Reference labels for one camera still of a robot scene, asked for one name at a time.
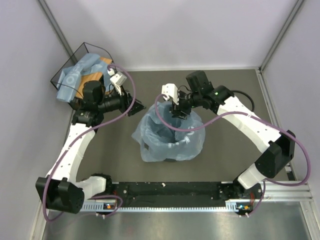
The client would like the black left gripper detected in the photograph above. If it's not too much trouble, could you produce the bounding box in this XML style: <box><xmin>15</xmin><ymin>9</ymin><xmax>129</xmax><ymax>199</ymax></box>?
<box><xmin>97</xmin><ymin>85</ymin><xmax>146</xmax><ymax>116</ymax></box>

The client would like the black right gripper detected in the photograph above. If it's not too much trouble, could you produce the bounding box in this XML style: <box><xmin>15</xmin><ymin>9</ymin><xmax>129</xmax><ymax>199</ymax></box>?
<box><xmin>169</xmin><ymin>91</ymin><xmax>202</xmax><ymax>120</ymax></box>

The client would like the dark blue trash bin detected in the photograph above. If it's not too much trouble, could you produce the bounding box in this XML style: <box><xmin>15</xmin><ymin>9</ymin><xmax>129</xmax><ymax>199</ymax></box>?
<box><xmin>143</xmin><ymin>119</ymin><xmax>201</xmax><ymax>162</ymax></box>

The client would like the black trash bin rim ring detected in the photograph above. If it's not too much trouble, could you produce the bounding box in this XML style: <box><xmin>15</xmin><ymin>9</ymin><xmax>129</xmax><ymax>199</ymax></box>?
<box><xmin>232</xmin><ymin>89</ymin><xmax>256</xmax><ymax>113</ymax></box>

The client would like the light blue printed trash bag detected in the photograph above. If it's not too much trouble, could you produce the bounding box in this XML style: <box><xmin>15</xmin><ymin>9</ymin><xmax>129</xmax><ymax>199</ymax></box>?
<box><xmin>56</xmin><ymin>53</ymin><xmax>112</xmax><ymax>103</ymax></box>

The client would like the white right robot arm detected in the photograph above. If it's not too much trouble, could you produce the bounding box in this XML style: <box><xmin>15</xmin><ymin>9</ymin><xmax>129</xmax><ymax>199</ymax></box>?
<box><xmin>161</xmin><ymin>70</ymin><xmax>295</xmax><ymax>198</ymax></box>

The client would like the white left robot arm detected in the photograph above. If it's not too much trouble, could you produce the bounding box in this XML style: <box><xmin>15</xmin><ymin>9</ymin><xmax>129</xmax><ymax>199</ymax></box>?
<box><xmin>35</xmin><ymin>80</ymin><xmax>146</xmax><ymax>214</ymax></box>

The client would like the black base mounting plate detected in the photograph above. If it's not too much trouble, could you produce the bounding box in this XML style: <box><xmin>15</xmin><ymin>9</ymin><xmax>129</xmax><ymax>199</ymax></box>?
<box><xmin>109</xmin><ymin>181</ymin><xmax>262</xmax><ymax>208</ymax></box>

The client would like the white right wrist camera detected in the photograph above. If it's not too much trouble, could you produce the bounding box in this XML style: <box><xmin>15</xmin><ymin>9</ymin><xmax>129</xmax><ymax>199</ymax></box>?
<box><xmin>161</xmin><ymin>83</ymin><xmax>179</xmax><ymax>105</ymax></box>

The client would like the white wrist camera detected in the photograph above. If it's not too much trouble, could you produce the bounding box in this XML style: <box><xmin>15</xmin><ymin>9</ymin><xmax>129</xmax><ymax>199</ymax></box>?
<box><xmin>107</xmin><ymin>68</ymin><xmax>127</xmax><ymax>96</ymax></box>
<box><xmin>161</xmin><ymin>83</ymin><xmax>179</xmax><ymax>105</ymax></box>

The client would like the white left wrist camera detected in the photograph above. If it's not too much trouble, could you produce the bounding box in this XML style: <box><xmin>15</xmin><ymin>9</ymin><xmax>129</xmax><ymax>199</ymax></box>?
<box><xmin>107</xmin><ymin>68</ymin><xmax>127</xmax><ymax>96</ymax></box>

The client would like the black wire shelf rack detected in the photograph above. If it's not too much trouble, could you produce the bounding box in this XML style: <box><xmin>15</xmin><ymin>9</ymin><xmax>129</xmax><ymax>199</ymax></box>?
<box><xmin>50</xmin><ymin>42</ymin><xmax>114</xmax><ymax>110</ymax></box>

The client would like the aluminium frame rail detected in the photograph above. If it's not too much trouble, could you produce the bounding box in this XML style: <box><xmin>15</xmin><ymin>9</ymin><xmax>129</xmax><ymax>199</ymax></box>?
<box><xmin>79</xmin><ymin>181</ymin><xmax>312</xmax><ymax>216</ymax></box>

